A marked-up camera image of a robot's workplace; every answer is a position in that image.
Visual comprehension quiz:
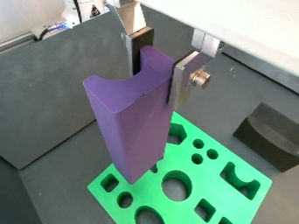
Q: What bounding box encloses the black cable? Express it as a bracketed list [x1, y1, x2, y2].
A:
[37, 24, 62, 42]

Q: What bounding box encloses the purple arch block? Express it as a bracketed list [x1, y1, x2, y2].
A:
[82, 45, 173, 183]

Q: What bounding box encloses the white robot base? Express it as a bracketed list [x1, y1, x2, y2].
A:
[32, 0, 113, 41]

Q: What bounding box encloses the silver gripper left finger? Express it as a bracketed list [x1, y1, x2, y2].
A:
[116, 2, 154, 76]

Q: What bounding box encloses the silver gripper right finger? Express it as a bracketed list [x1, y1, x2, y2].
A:
[168, 30, 220, 109]

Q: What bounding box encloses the green shape sorter board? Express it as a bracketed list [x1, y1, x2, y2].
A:
[88, 114, 272, 224]

